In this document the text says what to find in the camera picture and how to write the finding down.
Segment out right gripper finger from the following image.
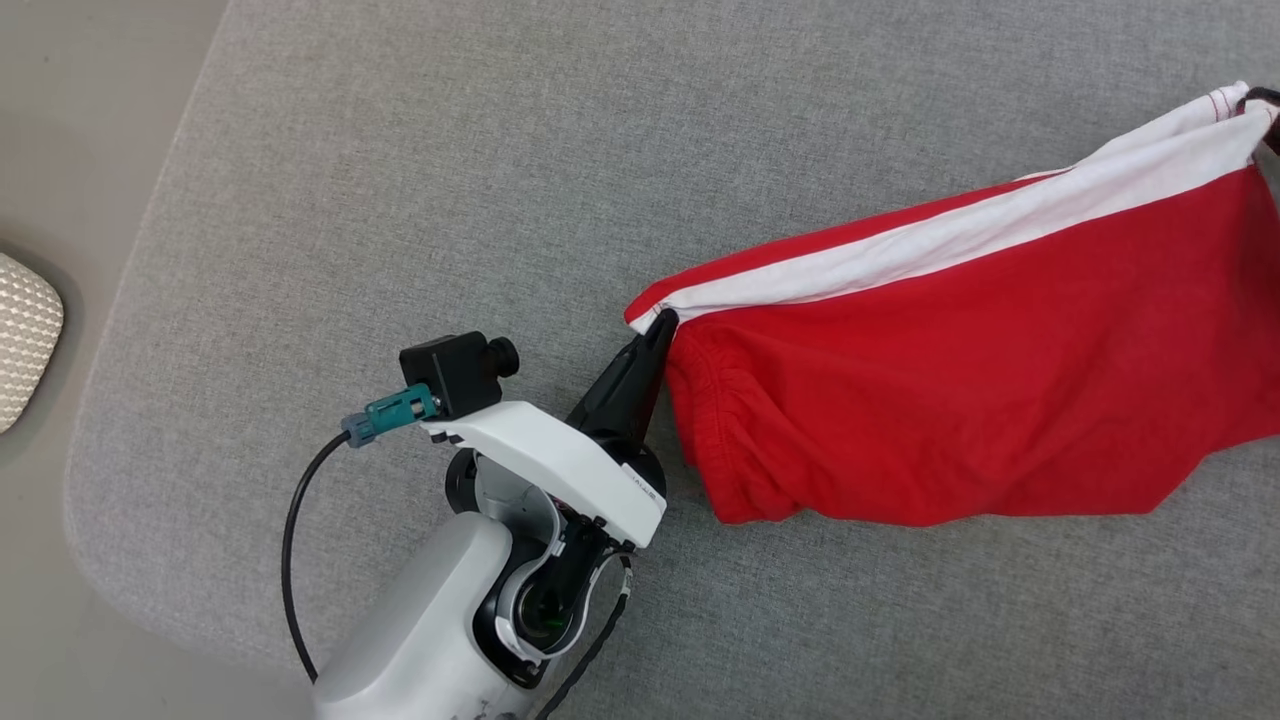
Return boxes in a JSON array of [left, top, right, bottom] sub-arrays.
[[1243, 86, 1280, 156]]

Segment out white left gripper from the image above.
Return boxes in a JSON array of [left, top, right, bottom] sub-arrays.
[[420, 310, 679, 549]]

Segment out red shorts with white stripe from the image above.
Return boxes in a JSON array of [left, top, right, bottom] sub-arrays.
[[625, 82, 1280, 528]]

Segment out grey fabric sofa cushion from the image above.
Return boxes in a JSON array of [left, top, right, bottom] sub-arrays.
[[62, 0, 1280, 720]]

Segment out white textured round cushion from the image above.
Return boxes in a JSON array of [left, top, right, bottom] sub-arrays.
[[0, 251, 67, 437]]

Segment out teal cable connector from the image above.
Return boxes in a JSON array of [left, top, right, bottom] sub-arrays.
[[340, 384, 443, 449]]

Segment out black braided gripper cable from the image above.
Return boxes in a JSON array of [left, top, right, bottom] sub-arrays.
[[535, 550, 637, 720]]

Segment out black camera cable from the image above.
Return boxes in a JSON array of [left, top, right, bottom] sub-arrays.
[[281, 432, 353, 684]]

